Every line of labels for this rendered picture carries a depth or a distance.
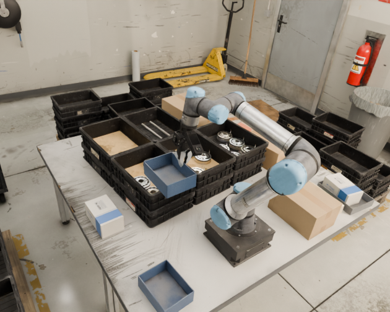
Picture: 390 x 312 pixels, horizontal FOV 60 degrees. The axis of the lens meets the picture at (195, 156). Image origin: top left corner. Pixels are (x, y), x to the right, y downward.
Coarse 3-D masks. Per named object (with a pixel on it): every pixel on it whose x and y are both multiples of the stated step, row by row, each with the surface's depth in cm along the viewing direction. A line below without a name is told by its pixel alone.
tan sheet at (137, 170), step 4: (140, 164) 198; (128, 168) 194; (132, 168) 194; (136, 168) 194; (140, 168) 195; (128, 172) 191; (132, 172) 191; (136, 172) 191; (140, 172) 192; (132, 176) 188; (152, 184) 183
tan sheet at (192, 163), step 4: (192, 160) 206; (212, 160) 207; (188, 164) 202; (192, 164) 202; (196, 164) 203; (200, 164) 203; (208, 164) 204; (212, 164) 204; (216, 164) 204; (208, 168) 200
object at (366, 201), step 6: (330, 192) 204; (336, 198) 201; (366, 198) 205; (372, 198) 202; (354, 204) 203; (360, 204) 203; (366, 204) 198; (372, 204) 203; (348, 210) 195; (354, 210) 194; (360, 210) 199
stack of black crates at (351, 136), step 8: (328, 112) 335; (312, 120) 321; (320, 120) 332; (328, 120) 339; (336, 120) 332; (344, 120) 326; (312, 128) 324; (320, 128) 317; (328, 128) 310; (336, 128) 330; (344, 128) 329; (352, 128) 322; (360, 128) 316; (312, 136) 328; (320, 136) 319; (328, 136) 313; (336, 136) 308; (344, 136) 302; (352, 136) 299; (360, 136) 316; (328, 144) 316; (352, 144) 310
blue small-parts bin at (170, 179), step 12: (168, 156) 156; (144, 168) 151; (156, 168) 156; (168, 168) 157; (180, 168) 154; (156, 180) 144; (168, 180) 150; (180, 180) 140; (192, 180) 144; (168, 192) 139; (180, 192) 143
